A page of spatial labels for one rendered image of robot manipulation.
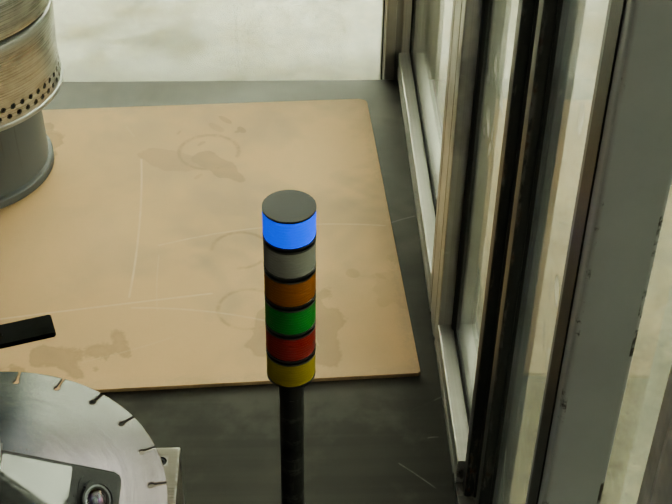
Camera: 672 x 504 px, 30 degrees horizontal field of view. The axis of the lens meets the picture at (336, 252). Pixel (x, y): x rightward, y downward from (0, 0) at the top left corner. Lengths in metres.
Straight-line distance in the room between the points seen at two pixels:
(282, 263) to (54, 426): 0.26
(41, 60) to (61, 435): 0.64
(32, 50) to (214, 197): 0.32
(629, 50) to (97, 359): 1.04
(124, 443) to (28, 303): 0.49
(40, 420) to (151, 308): 0.42
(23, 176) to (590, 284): 1.21
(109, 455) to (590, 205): 0.62
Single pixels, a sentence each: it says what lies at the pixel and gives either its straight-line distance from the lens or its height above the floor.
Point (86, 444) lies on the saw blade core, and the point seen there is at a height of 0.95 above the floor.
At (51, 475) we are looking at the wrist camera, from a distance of 0.90.
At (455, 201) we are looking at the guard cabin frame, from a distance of 1.36.
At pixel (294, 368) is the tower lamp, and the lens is 1.12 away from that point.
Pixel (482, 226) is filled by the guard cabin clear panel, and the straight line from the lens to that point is 1.26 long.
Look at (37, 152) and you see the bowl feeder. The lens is 1.76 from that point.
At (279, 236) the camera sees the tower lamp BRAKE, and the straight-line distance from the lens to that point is 1.03.
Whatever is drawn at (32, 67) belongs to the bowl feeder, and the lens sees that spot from 1.64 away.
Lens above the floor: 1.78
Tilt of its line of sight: 39 degrees down
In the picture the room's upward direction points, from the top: 1 degrees clockwise
